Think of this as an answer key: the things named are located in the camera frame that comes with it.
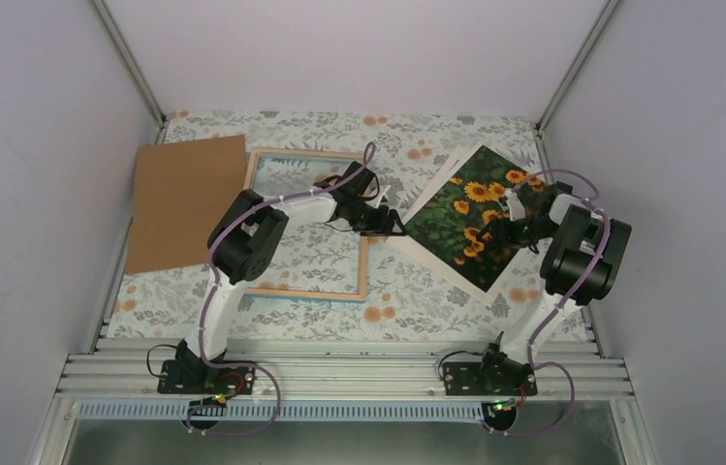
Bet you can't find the brown cardboard backing board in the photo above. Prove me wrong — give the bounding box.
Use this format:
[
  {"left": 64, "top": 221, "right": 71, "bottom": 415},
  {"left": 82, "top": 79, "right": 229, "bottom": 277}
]
[{"left": 125, "top": 135, "right": 247, "bottom": 275}]

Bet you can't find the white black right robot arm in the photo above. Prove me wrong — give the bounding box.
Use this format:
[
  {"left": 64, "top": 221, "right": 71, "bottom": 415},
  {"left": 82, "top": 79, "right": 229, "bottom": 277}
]
[{"left": 476, "top": 183, "right": 633, "bottom": 394}]

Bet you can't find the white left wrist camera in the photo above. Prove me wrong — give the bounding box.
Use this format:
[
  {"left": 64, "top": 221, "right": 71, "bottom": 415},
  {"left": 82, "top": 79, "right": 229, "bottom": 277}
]
[{"left": 366, "top": 185, "right": 391, "bottom": 208}]

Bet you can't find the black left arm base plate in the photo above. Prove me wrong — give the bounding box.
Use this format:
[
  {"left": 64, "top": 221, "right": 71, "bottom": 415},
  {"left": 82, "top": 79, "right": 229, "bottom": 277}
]
[{"left": 157, "top": 360, "right": 256, "bottom": 396}]

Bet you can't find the white mat board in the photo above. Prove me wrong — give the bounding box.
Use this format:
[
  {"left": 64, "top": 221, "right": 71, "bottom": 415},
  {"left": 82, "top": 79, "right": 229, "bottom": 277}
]
[{"left": 385, "top": 145, "right": 531, "bottom": 307}]

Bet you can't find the floral patterned tablecloth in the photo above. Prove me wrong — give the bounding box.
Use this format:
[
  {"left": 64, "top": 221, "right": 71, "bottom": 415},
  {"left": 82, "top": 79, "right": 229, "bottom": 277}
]
[{"left": 105, "top": 109, "right": 589, "bottom": 343}]

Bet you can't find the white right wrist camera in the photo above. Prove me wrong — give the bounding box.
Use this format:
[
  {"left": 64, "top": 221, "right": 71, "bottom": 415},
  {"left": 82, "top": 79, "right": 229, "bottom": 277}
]
[{"left": 504, "top": 190, "right": 527, "bottom": 222}]

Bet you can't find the teal wooden picture frame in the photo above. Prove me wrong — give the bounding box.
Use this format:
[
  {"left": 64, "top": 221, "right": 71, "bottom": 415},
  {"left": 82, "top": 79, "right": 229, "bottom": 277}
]
[{"left": 244, "top": 147, "right": 368, "bottom": 302}]

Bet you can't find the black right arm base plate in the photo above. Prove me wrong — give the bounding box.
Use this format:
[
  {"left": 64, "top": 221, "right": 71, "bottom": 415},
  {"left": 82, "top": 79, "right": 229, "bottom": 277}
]
[{"left": 442, "top": 360, "right": 539, "bottom": 396}]

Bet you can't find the right aluminium corner post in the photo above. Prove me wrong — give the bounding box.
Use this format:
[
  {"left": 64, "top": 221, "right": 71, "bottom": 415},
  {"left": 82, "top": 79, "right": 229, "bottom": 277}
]
[{"left": 535, "top": 0, "right": 622, "bottom": 138}]

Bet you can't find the left aluminium corner post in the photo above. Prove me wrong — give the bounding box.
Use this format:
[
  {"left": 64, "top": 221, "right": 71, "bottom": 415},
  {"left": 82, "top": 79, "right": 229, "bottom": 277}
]
[{"left": 87, "top": 0, "right": 167, "bottom": 129}]

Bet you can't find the sunflower photo print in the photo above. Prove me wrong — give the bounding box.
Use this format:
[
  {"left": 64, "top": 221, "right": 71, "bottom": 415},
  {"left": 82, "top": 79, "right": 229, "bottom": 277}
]
[{"left": 403, "top": 144, "right": 561, "bottom": 294}]

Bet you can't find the aluminium corner post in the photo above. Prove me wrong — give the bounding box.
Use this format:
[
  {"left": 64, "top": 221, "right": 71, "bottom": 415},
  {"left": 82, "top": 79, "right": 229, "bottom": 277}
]
[
  {"left": 87, "top": 0, "right": 167, "bottom": 129},
  {"left": 535, "top": 0, "right": 622, "bottom": 138}
]

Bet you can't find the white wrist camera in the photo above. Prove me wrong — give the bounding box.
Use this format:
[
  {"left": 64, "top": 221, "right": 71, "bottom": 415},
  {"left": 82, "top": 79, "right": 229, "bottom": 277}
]
[
  {"left": 366, "top": 185, "right": 391, "bottom": 208},
  {"left": 504, "top": 190, "right": 527, "bottom": 222}
]

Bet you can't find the grey slotted cable duct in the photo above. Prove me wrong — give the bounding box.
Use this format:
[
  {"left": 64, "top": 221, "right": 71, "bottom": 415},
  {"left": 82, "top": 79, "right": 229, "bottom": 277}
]
[{"left": 76, "top": 399, "right": 484, "bottom": 423}]

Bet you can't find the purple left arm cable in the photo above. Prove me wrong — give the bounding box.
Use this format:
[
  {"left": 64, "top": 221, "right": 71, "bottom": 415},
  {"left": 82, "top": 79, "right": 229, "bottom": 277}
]
[{"left": 183, "top": 141, "right": 379, "bottom": 439}]

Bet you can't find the aluminium mounting rail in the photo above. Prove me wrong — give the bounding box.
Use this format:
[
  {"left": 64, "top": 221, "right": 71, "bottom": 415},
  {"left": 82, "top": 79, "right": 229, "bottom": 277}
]
[{"left": 55, "top": 352, "right": 635, "bottom": 401}]

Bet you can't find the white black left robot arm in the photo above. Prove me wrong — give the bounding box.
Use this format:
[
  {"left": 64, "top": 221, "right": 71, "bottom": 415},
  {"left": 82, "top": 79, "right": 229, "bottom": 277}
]
[{"left": 167, "top": 162, "right": 407, "bottom": 392}]

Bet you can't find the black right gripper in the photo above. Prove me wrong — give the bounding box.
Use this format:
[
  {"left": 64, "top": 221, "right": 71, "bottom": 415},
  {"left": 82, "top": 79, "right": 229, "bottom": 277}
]
[{"left": 477, "top": 218, "right": 556, "bottom": 253}]

